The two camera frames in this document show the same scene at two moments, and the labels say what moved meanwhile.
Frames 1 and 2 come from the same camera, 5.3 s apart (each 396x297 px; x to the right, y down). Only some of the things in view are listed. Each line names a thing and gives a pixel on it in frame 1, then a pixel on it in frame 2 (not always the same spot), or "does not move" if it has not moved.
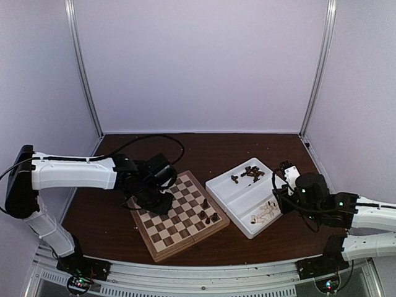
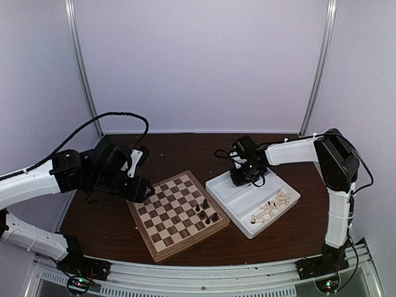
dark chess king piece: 205,204 does not move
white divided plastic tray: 245,193 does not move
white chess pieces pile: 265,212 does not move
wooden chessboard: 194,215 does not move
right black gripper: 281,200 to 239,180
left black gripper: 163,208 to 135,193
